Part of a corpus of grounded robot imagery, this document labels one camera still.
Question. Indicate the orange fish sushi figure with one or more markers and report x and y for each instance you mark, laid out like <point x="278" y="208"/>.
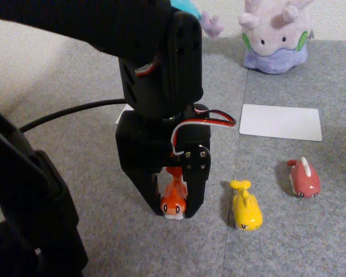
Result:
<point x="173" y="206"/>

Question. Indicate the yellow fish sushi figure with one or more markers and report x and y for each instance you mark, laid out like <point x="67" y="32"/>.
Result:
<point x="246" y="210"/>

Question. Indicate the red fish sushi figure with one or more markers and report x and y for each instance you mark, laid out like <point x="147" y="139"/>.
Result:
<point x="304" y="180"/>

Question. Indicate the blue Wooper plush toy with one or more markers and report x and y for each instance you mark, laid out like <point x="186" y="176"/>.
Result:
<point x="212" y="24"/>

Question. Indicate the purple Goomy plush toy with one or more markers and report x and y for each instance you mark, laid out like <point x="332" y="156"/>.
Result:
<point x="276" y="37"/>

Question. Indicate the white card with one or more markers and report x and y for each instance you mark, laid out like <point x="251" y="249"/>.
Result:
<point x="122" y="112"/>
<point x="279" y="122"/>

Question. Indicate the grey carpet tile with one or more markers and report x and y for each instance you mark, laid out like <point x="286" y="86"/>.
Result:
<point x="132" y="245"/>
<point x="305" y="236"/>

